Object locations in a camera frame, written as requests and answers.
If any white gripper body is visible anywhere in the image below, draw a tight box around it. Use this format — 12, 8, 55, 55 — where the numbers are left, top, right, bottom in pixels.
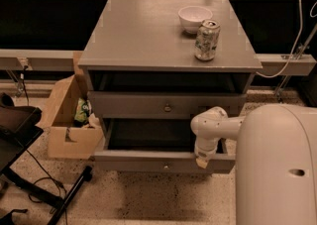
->
194, 143, 217, 162

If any grey drawer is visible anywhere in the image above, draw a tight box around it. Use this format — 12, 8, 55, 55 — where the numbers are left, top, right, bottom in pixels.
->
88, 91, 246, 119
94, 118, 235, 173

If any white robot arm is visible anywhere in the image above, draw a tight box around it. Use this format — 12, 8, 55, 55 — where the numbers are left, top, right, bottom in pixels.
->
190, 104, 317, 225

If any grey drawer cabinet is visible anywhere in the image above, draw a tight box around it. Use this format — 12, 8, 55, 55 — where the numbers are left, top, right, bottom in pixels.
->
78, 0, 264, 173

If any grey top drawer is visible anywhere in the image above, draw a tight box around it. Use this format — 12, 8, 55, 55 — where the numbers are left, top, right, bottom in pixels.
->
88, 91, 246, 119

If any green white soda can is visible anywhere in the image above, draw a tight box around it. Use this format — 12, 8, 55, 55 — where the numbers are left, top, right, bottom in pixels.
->
195, 19, 220, 61

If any green chip bag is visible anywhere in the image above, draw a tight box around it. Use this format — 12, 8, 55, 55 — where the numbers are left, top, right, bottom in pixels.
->
74, 98, 91, 127

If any white ceramic bowl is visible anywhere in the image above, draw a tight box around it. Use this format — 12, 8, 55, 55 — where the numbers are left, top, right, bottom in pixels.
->
178, 6, 213, 34

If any cardboard box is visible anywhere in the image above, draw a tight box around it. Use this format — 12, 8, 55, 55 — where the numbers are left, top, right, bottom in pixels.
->
39, 52, 103, 160

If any black chair stand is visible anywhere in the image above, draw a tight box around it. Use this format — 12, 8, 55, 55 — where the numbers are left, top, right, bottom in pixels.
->
0, 91, 94, 225

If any black floor cable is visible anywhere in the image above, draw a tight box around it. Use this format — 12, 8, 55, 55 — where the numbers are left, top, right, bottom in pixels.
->
25, 149, 69, 225

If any white cable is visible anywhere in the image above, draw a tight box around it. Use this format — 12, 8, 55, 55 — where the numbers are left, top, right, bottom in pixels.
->
256, 0, 304, 79

